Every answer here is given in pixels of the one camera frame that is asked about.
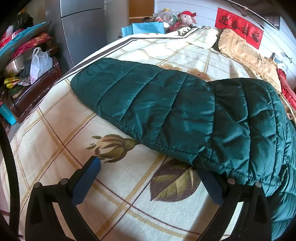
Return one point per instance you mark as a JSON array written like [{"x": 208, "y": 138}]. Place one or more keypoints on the red wall banner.
[{"x": 240, "y": 27}]

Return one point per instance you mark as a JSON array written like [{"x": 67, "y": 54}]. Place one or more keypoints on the wooden door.
[{"x": 141, "y": 11}]

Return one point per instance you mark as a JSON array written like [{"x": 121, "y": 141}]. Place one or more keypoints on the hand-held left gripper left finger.
[{"x": 86, "y": 178}]

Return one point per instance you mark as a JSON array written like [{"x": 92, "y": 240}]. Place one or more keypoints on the blue paper bag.
[{"x": 145, "y": 28}]

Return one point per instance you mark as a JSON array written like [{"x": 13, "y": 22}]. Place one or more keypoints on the metal bowl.
[{"x": 15, "y": 66}]

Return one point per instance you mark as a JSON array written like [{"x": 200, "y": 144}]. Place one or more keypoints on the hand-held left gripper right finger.
[{"x": 211, "y": 187}]

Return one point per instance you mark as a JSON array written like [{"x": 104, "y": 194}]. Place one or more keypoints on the clear plastic bag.
[{"x": 166, "y": 16}]

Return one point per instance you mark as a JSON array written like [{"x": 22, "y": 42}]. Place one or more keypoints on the grey refrigerator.
[{"x": 85, "y": 30}]

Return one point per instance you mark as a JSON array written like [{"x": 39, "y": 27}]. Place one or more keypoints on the yellow snack packet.
[{"x": 11, "y": 82}]

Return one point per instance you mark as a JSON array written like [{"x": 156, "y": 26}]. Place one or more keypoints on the pile of colourful clothes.
[{"x": 25, "y": 39}]

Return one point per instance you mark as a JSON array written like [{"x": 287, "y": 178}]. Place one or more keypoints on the green puffer jacket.
[{"x": 175, "y": 104}]

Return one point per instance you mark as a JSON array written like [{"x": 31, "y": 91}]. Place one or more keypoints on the red quilted cloth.
[{"x": 289, "y": 90}]

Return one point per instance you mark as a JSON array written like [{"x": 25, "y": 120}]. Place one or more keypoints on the pink pig plush toy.
[{"x": 186, "y": 18}]

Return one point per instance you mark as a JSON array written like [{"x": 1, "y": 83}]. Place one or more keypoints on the dark wooden chair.
[{"x": 34, "y": 92}]

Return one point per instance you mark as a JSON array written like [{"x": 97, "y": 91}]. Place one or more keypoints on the cream floral checked blanket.
[{"x": 69, "y": 139}]

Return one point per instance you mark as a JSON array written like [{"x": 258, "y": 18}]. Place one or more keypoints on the teal bottle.
[{"x": 8, "y": 114}]

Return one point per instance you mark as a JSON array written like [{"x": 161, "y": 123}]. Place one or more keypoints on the white plastic bag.
[{"x": 40, "y": 62}]

